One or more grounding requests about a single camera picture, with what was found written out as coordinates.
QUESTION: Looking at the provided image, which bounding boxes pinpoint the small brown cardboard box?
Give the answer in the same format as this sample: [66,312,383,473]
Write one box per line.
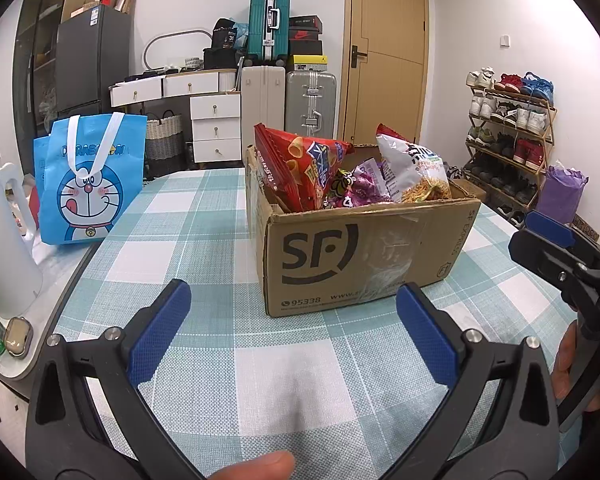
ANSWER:
[452,177,488,204]

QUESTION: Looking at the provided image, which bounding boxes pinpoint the black printed bag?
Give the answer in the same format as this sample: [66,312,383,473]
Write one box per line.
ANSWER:
[212,19,239,51]

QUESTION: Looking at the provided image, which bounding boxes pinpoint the wooden door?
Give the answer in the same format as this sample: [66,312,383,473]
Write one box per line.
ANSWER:
[344,0,428,146]

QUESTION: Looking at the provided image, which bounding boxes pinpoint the beige suitcase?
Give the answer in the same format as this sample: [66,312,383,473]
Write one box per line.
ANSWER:
[241,65,287,167]

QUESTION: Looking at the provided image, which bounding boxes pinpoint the purple bag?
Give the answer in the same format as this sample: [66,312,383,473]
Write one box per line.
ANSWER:
[535,162,590,226]

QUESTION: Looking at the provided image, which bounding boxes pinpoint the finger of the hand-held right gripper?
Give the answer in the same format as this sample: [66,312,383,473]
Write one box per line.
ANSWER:
[524,211,579,249]
[509,230,600,307]

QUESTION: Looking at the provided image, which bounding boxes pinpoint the blue cartoon tote bag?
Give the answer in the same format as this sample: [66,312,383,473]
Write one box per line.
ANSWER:
[32,112,148,246]

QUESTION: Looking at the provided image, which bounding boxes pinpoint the white electric kettle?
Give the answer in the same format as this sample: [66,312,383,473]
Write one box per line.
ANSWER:
[0,162,45,321]

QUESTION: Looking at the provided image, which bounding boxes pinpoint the silver suitcase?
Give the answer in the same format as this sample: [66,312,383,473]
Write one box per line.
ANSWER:
[285,71,338,145]

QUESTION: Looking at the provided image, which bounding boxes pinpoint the flat brown parcel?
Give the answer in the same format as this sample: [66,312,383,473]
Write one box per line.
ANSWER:
[70,2,104,22]

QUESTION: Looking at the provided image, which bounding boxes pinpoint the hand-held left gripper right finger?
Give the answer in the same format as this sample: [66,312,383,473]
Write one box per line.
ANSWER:
[380,282,561,480]

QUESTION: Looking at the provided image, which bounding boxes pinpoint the red logo shoe box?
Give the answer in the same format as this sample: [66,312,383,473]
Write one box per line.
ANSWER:
[288,27,324,57]

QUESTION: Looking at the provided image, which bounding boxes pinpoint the white drawer desk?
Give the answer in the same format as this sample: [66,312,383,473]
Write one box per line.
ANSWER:
[109,69,243,166]

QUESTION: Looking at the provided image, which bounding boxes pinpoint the teal suitcase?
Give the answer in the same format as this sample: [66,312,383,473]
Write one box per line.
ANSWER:
[247,0,292,66]

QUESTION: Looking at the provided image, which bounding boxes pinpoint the person's right hand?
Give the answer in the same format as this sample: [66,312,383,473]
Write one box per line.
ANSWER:
[551,320,600,412]

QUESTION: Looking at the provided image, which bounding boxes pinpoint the person's left hand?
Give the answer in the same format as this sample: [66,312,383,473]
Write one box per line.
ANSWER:
[215,451,297,480]

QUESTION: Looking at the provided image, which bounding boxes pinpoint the flat cardboard piece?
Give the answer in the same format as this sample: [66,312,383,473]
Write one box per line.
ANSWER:
[570,215,600,242]

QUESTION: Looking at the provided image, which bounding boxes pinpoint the small beige case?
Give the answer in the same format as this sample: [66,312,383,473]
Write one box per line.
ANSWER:
[4,316,34,359]

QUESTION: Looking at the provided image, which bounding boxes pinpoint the red triangular crisp packet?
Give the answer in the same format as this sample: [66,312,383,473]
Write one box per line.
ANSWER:
[254,123,355,212]

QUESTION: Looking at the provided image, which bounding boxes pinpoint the black storage box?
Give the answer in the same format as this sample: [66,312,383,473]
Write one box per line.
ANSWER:
[202,47,239,71]

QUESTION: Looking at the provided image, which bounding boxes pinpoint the woven basket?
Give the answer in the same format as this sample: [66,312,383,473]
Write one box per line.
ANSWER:
[145,110,186,163]

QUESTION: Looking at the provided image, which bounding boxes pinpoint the oval silver frame mirror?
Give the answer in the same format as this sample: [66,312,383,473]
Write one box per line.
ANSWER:
[143,29,213,73]

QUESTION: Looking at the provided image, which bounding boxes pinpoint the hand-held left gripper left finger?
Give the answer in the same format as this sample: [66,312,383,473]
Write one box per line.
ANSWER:
[24,280,203,480]

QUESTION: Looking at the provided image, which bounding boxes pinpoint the yellow black shoe box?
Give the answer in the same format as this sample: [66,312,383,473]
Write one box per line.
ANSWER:
[286,55,330,74]

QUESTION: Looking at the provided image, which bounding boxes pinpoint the tall dark glass cabinet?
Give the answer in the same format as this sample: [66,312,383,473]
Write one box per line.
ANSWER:
[12,0,103,161]

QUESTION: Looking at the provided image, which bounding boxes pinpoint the dark grey fridge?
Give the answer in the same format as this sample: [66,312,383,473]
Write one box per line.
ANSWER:
[55,4,133,116]

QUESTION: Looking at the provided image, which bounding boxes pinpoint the white fried noodle snack packet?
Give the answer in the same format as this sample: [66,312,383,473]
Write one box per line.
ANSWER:
[375,123,453,204]

